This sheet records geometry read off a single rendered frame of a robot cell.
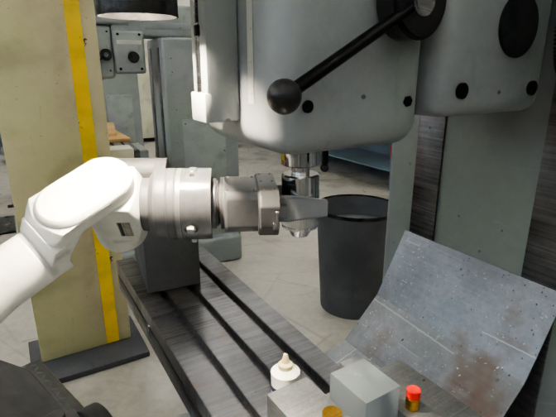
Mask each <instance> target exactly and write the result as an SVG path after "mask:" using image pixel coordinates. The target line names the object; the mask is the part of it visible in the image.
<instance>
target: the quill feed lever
mask: <svg viewBox="0 0 556 417"><path fill-rule="evenodd" d="M446 1H447V0H376V9H377V16H378V19H379V22H378V23H377V24H376V25H374V26H372V27H371V28H369V29H368V30H366V31H365V32H363V33H362V34H361V35H360V36H358V37H357V38H355V39H354V40H352V41H350V42H349V43H347V44H346V45H345V46H344V47H342V48H341V49H339V50H338V51H336V52H335V53H333V54H332V55H330V56H329V57H328V58H327V59H325V60H323V61H322V62H320V63H319V64H318V65H316V66H315V67H313V68H312V69H311V70H309V71H308V72H306V73H305V74H303V75H301V76H300V77H299V78H298V79H296V80H295V81H293V80H291V79H278V80H276V81H274V82H273V83H272V84H271V85H270V87H269V88H268V90H267V93H266V100H267V103H268V105H269V107H270V108H271V109H272V110H273V111H274V112H275V113H278V114H281V115H286V114H290V113H292V112H294V111H295V110H296V109H297V108H298V107H299V105H300V103H301V99H302V93H303V92H304V91H305V90H306V89H308V88H309V87H311V86H312V85H314V84H315V83H317V82H318V81H320V80H321V79H322V78H323V77H325V76H326V75H327V74H329V73H331V72H332V71H333V70H335V69H337V67H339V66H340V65H342V64H343V63H345V62H346V61H347V60H349V59H351V58H352V57H353V56H354V55H356V54H357V53H358V52H360V51H361V50H363V49H364V48H366V47H367V46H369V45H370V44H371V43H372V42H374V41H376V40H377V39H378V38H380V37H381V36H383V35H384V34H387V35H388V36H389V37H390V38H391V39H393V40H395V41H420V40H423V39H426V38H428V37H429V36H431V35H432V34H433V33H434V32H435V31H436V29H437V28H438V26H439V24H440V22H441V21H442V18H443V15H444V11H445V8H446Z"/></svg>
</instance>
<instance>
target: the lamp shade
mask: <svg viewBox="0 0 556 417"><path fill-rule="evenodd" d="M93 3H94V11H95V16H96V17H102V18H109V19H118V20H133V21H162V20H173V19H177V18H179V13H178V0H93Z"/></svg>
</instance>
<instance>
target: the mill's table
mask: <svg viewBox="0 0 556 417"><path fill-rule="evenodd" d="M116 263H117V277H118V284H119V289H120V291H121V292H122V294H123V296H124V298H125V300H126V301H127V303H128V305H129V307H130V308H131V310H132V312H133V314H134V315H135V317H136V319H137V322H138V323H139V324H140V326H141V329H142V330H143V332H144V334H145V335H146V337H147V339H148V341H149V343H150V345H151V346H152V348H153V350H154V352H155V353H156V355H157V357H158V359H159V360H160V362H161V365H162V366H163V367H164V369H165V372H166V374H167V375H168V377H169V378H170V381H171V382H172V384H173V386H174V388H175V389H176V391H177V393H178V395H179V397H180V399H181V400H182V402H183V404H184V405H185V408H186V409H187V411H188V412H189V415H190V417H267V395H268V394H269V393H271V368H272V367H273V366H274V365H275V364H277V363H278V362H279V361H280V360H282V357H283V355H284V353H287V354H288V357H289V360H291V361H292V362H293V363H294V364H295V365H296V366H297V367H298V368H299V369H300V380H301V379H303V378H305V377H307V378H308V379H310V380H311V381H312V382H313V383H314V384H315V385H316V386H317V387H318V388H319V389H320V390H321V391H322V392H323V393H324V394H328V393H329V392H330V375H331V373H332V372H334V371H336V370H339V365H338V364H337V363H335V362H334V361H333V360H332V359H331V358H330V357H328V356H327V355H326V354H325V353H324V352H322V351H321V350H320V349H319V348H318V347H317V346H315V345H314V344H313V343H312V342H311V341H310V340H308V339H307V338H306V337H305V336H304V335H303V334H302V333H301V332H300V331H299V330H298V329H297V328H295V327H294V326H293V325H292V324H291V323H289V322H288V321H287V320H286V319H285V318H284V317H282V316H281V315H280V314H279V313H278V312H277V311H275V310H274V309H273V308H272V307H271V306H270V305H269V304H268V303H267V302H265V300H264V299H262V298H261V297H260V296H259V295H258V294H257V293H255V292H254V291H253V290H252V289H251V288H250V287H248V286H247V285H246V284H245V283H244V282H243V281H241V280H240V279H239V278H238V277H237V276H235V275H234V274H233V273H232V272H231V271H230V270H229V269H228V268H227V267H226V266H225V265H224V264H222V263H221V262H220V261H219V260H218V259H217V258H215V257H214V256H213V255H212V254H211V253H210V252H208V251H207V250H206V249H205V248H204V247H202V246H201V245H200V244H199V266H200V281H201V282H200V284H197V285H188V286H184V287H180V288H175V289H170V290H163V291H157V292H153V293H148V292H147V289H146V286H145V283H144V280H143V278H142V275H141V272H140V269H139V266H138V264H137V261H135V259H134V258H133V257H131V258H127V259H122V260H118V261H116Z"/></svg>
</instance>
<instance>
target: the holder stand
mask: <svg viewBox="0 0 556 417"><path fill-rule="evenodd" d="M134 250H135V257H136V259H137V264H138V266H139V269H140V272H141V275H142V278H143V280H144V283H145V286H146V289H147V292H148V293H153V292H157V291H163V290H170V289H175V288H180V287H184V286H188V285H197V284H200V282H201V281H200V266H199V239H197V242H192V240H191V239H176V240H158V239H157V238H156V237H155V236H154V235H153V234H152V233H151V231H148V233H147V235H146V238H145V240H144V241H143V242H142V243H141V244H140V245H139V246H138V247H136V248H134Z"/></svg>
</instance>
